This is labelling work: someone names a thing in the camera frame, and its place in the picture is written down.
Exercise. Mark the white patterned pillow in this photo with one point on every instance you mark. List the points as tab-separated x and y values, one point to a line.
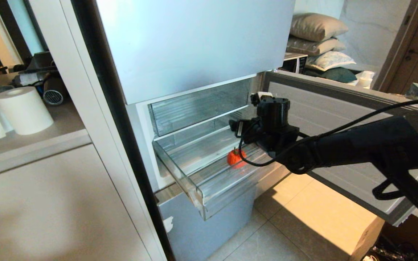
330	59

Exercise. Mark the grey fridge freezer door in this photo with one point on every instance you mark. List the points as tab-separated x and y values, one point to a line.
209	232

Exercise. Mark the white microwave oven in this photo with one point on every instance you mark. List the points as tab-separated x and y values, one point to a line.
294	63

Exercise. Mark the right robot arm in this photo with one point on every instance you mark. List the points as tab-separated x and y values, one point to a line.
376	145

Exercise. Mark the white counter cabinet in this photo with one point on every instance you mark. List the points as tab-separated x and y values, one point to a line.
49	199

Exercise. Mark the grey open fridge door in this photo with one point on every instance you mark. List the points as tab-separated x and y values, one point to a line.
339	108

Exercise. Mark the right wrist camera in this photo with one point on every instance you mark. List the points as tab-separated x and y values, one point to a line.
263	96

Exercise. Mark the cardboard box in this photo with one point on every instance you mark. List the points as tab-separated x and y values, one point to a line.
368	235

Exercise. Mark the white fridge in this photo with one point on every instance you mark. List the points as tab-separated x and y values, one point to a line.
85	90

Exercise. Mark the grey tube with vent grille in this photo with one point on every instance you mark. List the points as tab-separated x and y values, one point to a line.
53	95

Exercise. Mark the clear fridge drawer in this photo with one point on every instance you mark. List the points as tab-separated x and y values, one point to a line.
209	181
194	108

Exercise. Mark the white paper towel roll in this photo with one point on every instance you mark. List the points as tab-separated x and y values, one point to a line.
24	110

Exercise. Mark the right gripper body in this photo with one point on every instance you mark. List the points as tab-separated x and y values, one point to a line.
247	130

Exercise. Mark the dark green pillow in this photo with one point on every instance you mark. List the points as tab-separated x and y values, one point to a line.
336	75

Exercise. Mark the beige pillow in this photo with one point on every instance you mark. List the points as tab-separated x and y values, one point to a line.
314	46
316	26

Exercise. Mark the red tomato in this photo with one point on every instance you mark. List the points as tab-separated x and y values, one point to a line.
235	159

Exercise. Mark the white cup stack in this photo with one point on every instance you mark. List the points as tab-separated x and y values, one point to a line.
366	79

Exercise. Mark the grey closed fridge door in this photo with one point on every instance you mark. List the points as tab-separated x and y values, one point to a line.
194	40

